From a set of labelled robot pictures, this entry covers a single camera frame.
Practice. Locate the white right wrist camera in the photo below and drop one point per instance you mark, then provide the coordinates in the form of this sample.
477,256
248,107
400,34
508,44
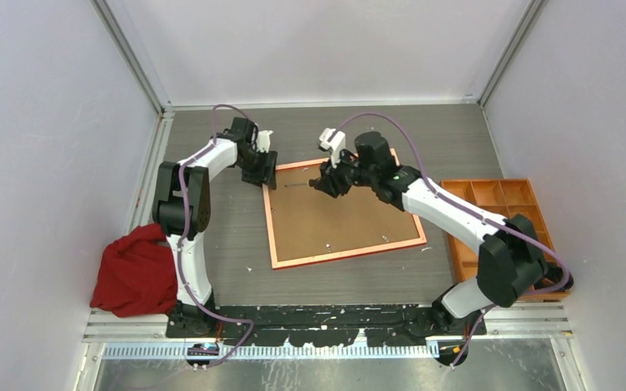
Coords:
332,141

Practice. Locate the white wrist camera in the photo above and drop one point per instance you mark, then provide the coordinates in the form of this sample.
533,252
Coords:
332,141
263,141

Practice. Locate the red cloth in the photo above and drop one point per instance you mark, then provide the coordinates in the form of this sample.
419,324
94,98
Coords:
136,275

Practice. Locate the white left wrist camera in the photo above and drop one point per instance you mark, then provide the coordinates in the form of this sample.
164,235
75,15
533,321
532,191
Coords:
263,141

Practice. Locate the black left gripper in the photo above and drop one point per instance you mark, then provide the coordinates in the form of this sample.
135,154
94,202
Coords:
266,174

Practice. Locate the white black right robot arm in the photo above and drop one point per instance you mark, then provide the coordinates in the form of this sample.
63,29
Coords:
509,261

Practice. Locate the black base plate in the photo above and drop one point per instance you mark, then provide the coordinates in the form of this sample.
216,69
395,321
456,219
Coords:
319,325

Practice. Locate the red picture frame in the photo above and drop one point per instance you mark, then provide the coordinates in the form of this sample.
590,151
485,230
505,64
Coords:
306,226

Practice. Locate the white slotted cable duct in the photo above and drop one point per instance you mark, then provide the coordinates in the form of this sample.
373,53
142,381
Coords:
211,351

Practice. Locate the orange compartment tray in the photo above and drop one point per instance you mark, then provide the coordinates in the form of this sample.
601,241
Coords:
507,197

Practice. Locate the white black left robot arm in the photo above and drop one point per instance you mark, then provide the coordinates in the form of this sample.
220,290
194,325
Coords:
182,209

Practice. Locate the black yellow screwdriver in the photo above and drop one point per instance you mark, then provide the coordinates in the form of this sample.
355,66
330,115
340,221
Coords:
297,184

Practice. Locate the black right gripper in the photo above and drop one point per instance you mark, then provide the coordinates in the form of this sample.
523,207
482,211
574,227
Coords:
330,184

